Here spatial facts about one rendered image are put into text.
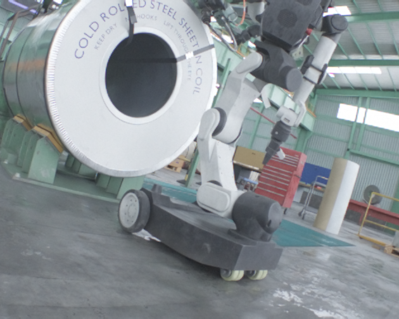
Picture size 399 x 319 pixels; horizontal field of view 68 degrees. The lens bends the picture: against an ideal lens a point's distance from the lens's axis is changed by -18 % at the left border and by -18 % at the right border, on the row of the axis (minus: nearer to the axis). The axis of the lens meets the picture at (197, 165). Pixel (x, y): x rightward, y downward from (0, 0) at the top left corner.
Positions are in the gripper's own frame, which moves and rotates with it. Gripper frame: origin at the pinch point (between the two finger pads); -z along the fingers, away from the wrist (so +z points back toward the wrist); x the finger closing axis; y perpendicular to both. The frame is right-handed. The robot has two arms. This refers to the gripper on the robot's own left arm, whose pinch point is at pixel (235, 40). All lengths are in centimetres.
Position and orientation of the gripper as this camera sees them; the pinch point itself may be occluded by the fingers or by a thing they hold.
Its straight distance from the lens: 226.6
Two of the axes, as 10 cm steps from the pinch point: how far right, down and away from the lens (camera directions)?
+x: -0.5, -6.8, 7.3
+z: 8.6, -3.9, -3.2
